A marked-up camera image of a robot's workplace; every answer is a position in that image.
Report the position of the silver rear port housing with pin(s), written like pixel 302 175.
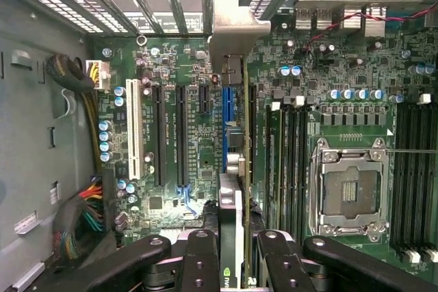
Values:
pixel 353 18
pixel 375 22

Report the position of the silver socket locking lever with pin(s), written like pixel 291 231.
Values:
pixel 410 150

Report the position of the white power connector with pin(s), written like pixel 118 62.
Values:
pixel 101 73

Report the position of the short black expansion slot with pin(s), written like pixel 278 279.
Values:
pixel 204 100

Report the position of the white expansion slot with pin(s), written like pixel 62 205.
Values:
pixel 134 128

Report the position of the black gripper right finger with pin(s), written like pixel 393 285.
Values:
pixel 277 261

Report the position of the silver USB port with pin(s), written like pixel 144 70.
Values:
pixel 303 18
pixel 324 18

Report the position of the long black expansion slot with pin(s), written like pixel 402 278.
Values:
pixel 182 134
pixel 159 134
pixel 252 134

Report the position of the green motherboard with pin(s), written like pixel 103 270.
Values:
pixel 202 141

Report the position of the blue expansion slot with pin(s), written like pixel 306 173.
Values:
pixel 227 110

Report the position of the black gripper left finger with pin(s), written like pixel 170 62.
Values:
pixel 200 261

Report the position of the black empty RAM slot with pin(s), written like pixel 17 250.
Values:
pixel 297 169
pixel 434 175
pixel 412 175
pixel 424 175
pixel 289 169
pixel 399 175
pixel 305 169

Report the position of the CPU socket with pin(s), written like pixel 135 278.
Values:
pixel 349 189

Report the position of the open black PC case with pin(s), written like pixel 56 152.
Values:
pixel 34 100

